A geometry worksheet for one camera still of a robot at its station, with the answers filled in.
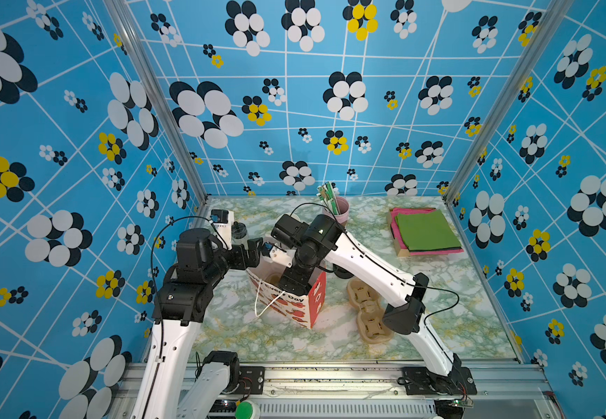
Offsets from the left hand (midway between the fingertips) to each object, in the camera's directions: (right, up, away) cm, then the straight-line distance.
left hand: (247, 238), depth 68 cm
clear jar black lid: (-9, 0, +27) cm, 28 cm away
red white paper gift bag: (+7, -15, -4) cm, 17 cm away
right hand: (+12, -12, +6) cm, 18 cm away
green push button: (+1, -42, -6) cm, 42 cm away
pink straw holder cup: (+30, +9, +33) cm, 46 cm away
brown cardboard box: (+51, -7, +30) cm, 60 cm away
